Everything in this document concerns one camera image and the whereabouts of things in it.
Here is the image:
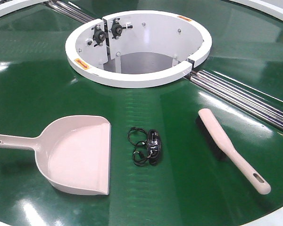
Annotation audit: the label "white outer rim right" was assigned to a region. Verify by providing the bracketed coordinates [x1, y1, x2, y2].
[232, 0, 283, 21]

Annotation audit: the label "white central ring housing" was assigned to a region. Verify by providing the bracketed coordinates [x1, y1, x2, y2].
[65, 10, 212, 88]

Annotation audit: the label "orange warning sticker front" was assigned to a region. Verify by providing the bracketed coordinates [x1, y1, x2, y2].
[74, 58, 90, 70]

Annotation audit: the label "black cable bundle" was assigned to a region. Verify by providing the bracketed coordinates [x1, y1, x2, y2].
[127, 127, 164, 167]

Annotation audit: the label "pink hand brush black bristles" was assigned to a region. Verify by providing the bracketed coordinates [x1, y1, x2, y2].
[198, 108, 271, 195]

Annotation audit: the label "chrome rollers top left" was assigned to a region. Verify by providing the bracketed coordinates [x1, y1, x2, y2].
[44, 0, 95, 24]

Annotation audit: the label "left black bearing block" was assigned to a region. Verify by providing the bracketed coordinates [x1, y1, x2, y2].
[92, 24, 106, 47]

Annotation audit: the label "right black bearing block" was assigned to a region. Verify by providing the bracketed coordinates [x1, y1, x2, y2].
[108, 18, 133, 39]

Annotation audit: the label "orange warning sticker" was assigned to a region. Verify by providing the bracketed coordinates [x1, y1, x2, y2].
[177, 15, 192, 22]
[74, 58, 90, 70]

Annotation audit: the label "white rim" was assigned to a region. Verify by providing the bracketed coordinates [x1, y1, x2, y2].
[232, 0, 283, 21]
[0, 0, 45, 17]

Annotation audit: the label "black bearing block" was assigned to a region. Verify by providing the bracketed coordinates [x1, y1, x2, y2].
[108, 18, 133, 39]
[92, 24, 106, 47]

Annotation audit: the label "orange warning sticker back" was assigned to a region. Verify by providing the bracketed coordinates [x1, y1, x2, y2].
[177, 15, 192, 22]

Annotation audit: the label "chrome rollers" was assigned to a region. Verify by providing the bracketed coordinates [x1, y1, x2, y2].
[44, 0, 95, 24]
[184, 70, 283, 131]

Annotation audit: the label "pink plastic dustpan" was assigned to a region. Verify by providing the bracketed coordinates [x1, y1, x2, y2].
[0, 115, 111, 195]

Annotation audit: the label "chrome rollers right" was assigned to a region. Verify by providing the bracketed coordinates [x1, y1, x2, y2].
[184, 70, 283, 131]

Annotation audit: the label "white outer rim left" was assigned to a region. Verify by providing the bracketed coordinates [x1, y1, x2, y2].
[0, 0, 45, 17]

